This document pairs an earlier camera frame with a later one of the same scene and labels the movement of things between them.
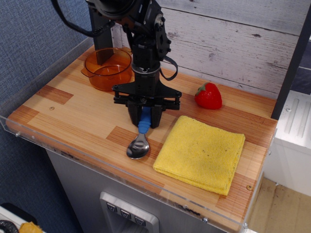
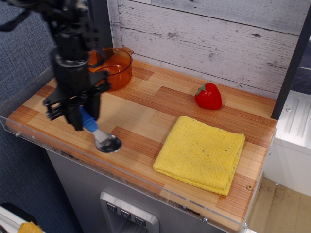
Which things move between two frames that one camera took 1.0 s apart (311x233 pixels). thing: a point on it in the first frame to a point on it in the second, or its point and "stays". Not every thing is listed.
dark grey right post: [288, 82] stays
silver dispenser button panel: [120, 216] stays
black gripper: [146, 89] to [75, 83]
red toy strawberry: [208, 95] stays
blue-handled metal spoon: [139, 147] to [105, 142]
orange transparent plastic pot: [108, 67] stays
